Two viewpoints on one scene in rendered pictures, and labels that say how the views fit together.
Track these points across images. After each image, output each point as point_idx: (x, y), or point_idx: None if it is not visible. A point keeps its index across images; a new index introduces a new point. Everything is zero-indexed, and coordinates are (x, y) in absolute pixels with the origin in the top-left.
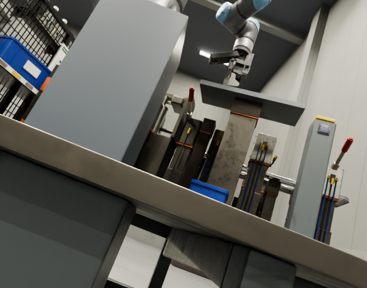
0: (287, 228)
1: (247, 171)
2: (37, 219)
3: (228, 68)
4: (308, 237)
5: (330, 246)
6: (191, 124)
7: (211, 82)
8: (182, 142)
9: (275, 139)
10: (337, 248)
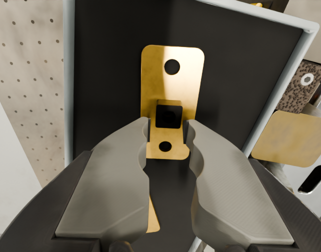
0: None
1: (294, 186)
2: None
3: (10, 225)
4: None
5: (3, 107)
6: (270, 6)
7: (63, 37)
8: (245, 0)
9: (202, 243)
10: (4, 110)
